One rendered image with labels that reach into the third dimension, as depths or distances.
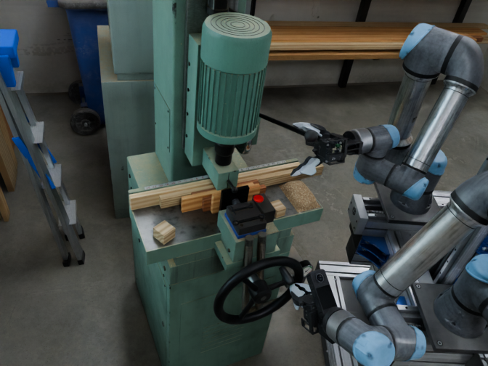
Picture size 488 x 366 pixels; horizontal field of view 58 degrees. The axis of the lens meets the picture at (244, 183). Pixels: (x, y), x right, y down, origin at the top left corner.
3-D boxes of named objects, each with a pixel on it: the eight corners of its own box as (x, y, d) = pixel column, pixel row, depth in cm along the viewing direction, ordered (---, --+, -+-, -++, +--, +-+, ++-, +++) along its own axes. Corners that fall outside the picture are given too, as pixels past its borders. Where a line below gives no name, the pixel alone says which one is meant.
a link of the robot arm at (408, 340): (410, 306, 105) (375, 304, 101) (436, 349, 97) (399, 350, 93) (391, 324, 110) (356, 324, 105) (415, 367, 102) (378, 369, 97)
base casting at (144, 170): (168, 286, 139) (168, 268, 133) (126, 173, 177) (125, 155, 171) (290, 251, 156) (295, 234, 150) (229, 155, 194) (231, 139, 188)
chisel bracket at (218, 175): (216, 194, 138) (218, 173, 133) (201, 168, 147) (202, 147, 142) (237, 190, 141) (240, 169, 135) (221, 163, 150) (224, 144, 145)
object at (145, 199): (131, 210, 136) (130, 198, 133) (129, 206, 137) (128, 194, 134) (298, 175, 159) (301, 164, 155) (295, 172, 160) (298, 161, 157)
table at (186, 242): (154, 291, 122) (154, 278, 118) (128, 216, 142) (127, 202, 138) (335, 240, 145) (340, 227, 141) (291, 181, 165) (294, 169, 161)
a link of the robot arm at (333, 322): (334, 322, 98) (363, 311, 101) (322, 314, 102) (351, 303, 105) (336, 352, 100) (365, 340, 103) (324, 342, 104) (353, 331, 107)
